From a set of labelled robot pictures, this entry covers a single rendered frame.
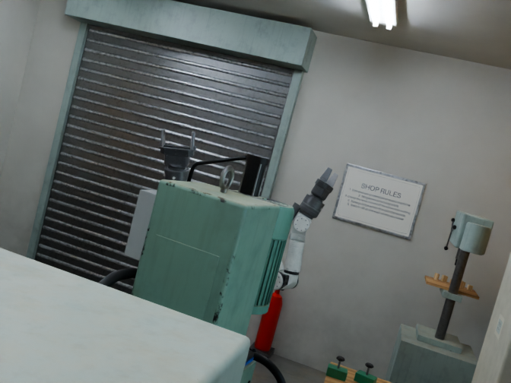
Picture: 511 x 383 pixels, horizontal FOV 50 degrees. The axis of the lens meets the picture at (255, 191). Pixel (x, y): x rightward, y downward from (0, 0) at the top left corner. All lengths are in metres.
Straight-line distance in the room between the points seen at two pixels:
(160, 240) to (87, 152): 4.12
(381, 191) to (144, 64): 2.36
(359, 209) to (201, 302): 3.41
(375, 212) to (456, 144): 0.81
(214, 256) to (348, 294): 3.50
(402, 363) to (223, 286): 2.68
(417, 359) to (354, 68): 2.29
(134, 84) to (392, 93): 2.26
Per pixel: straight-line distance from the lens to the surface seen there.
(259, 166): 1.39
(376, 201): 4.51
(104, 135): 5.22
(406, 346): 3.72
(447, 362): 3.75
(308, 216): 2.32
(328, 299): 4.65
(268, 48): 4.51
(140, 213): 1.29
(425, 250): 4.54
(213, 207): 1.17
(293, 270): 2.34
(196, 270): 1.19
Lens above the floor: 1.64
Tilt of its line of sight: 4 degrees down
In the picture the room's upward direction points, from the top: 15 degrees clockwise
